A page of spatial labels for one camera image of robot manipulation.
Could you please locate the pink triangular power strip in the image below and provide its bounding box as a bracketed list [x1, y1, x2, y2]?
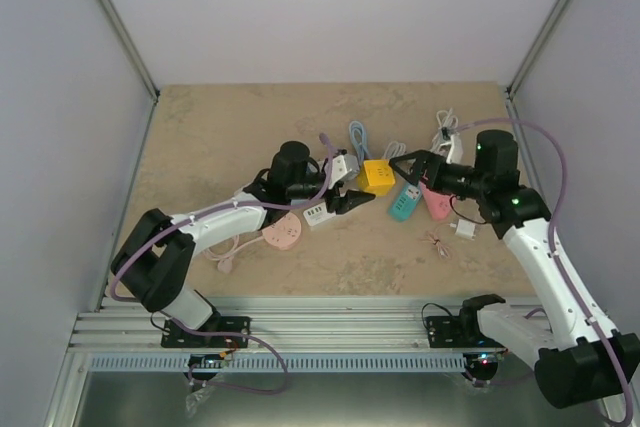
[419, 183, 455, 221]

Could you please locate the light blue coiled cable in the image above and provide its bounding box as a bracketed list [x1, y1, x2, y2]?
[347, 120, 371, 163]

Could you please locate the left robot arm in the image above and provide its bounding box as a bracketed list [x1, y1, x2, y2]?
[110, 137, 375, 346]

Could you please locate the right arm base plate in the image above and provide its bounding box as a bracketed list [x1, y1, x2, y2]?
[423, 315, 502, 349]

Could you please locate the white charger with cable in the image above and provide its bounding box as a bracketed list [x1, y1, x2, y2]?
[449, 219, 477, 240]

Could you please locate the pink round power strip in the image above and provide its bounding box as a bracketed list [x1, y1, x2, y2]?
[262, 212, 302, 250]

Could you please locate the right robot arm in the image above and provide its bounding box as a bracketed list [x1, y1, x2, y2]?
[389, 130, 639, 408]

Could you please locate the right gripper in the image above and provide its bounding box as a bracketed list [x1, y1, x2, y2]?
[390, 150, 489, 200]

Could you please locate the teal power strip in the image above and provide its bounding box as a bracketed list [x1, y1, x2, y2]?
[388, 183, 422, 222]

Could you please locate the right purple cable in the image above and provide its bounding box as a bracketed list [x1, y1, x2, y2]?
[457, 117, 634, 426]

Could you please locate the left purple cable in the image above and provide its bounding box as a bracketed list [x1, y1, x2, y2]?
[109, 132, 336, 396]

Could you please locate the pink braided cable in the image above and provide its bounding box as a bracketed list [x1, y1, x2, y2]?
[418, 229, 457, 261]

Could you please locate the white coiled cable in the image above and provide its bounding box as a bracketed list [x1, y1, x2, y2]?
[382, 140, 409, 163]

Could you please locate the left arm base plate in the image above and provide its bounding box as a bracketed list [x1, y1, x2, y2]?
[160, 316, 251, 350]

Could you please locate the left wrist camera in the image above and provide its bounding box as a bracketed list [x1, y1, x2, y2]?
[330, 149, 360, 185]

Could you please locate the white power strip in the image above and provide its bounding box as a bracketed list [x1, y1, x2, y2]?
[302, 201, 336, 228]

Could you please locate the blue slotted cable duct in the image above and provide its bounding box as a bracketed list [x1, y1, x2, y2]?
[88, 353, 466, 373]

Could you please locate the aluminium rail frame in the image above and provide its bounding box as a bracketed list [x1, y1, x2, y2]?
[42, 295, 631, 427]

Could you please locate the yellow cube socket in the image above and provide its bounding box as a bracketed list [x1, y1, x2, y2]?
[356, 159, 396, 196]

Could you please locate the purple cable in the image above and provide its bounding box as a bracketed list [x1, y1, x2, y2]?
[109, 132, 336, 396]
[457, 117, 634, 426]

